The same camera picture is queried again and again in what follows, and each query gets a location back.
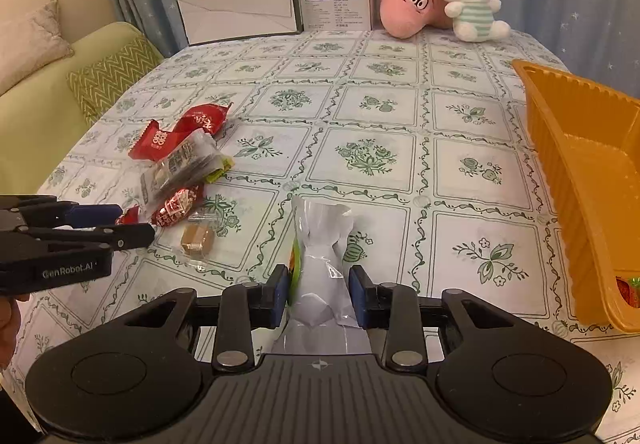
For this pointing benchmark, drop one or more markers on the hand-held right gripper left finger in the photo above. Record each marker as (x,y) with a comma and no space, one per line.
(281,291)

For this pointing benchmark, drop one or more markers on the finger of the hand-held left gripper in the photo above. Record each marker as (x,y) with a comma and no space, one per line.
(125,236)
(95,215)

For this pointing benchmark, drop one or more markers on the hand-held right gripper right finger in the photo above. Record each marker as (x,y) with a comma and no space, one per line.
(357,294)

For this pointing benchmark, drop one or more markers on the white snack packet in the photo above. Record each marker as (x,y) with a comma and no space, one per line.
(320,274)

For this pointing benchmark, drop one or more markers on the orange plastic tray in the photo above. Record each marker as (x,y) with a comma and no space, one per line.
(585,174)

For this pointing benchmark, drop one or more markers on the person's left hand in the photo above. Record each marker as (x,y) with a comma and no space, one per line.
(7,329)

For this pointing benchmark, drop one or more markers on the small red candy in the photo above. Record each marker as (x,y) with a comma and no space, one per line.
(129,215)

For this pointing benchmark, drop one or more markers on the red white patterned packet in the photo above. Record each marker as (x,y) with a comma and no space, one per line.
(175,208)

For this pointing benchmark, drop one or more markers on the caramel candy in clear wrapper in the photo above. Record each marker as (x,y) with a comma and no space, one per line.
(196,238)

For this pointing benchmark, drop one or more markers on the clear dark snack packet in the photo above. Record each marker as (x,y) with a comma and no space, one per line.
(187,169)

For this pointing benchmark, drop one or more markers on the red packet with white print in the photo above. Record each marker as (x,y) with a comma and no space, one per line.
(156,139)

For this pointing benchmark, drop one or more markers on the green covered sofa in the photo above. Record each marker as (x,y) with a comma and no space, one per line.
(30,124)

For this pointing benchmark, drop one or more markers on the green zigzag pillow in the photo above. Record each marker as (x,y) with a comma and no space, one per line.
(107,74)

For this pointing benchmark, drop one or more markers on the large red snack packet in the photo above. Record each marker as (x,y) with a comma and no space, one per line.
(202,118)

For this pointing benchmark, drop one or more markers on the beige pillow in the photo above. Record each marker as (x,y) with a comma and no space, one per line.
(27,46)

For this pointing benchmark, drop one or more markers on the floral tablecloth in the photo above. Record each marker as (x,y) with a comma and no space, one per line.
(370,99)

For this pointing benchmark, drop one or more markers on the white box with green rim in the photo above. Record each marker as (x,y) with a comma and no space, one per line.
(235,11)

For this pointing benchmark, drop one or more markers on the red wrapped snack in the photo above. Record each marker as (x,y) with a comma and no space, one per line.
(627,294)

